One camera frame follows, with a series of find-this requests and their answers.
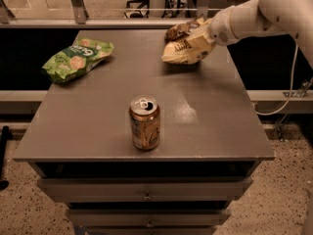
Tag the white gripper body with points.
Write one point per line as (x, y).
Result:
(220, 26)

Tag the brown chip bag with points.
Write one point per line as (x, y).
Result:
(188, 43)

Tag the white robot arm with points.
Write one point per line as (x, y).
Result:
(262, 18)

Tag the green rice chip bag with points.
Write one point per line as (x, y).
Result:
(77, 59)

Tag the black office chair base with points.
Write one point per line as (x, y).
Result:
(135, 8)

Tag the gold soda can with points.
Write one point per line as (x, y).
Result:
(144, 113)

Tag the grey drawer cabinet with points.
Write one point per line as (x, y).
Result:
(208, 127)

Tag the metal railing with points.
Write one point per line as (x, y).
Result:
(82, 22)

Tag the top drawer with knob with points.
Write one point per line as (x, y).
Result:
(146, 190)

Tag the drawer with knob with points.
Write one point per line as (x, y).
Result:
(146, 190)
(147, 218)

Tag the middle drawer with knob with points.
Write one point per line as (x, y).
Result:
(147, 218)

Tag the black stand at left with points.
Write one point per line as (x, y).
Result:
(5, 136)

